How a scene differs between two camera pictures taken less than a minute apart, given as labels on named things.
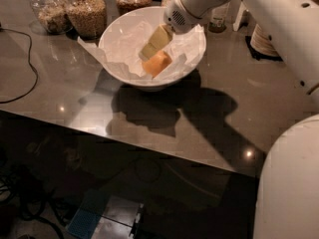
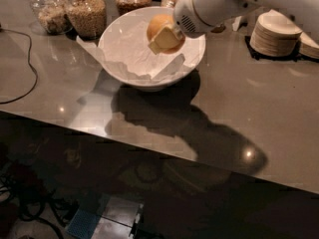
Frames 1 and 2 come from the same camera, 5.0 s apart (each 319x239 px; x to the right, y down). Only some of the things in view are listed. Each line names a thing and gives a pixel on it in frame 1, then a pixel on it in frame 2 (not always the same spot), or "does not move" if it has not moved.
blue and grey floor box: (103, 215) does not move
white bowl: (124, 38) does not move
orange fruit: (157, 64) -> (159, 22)
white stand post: (239, 16) does not move
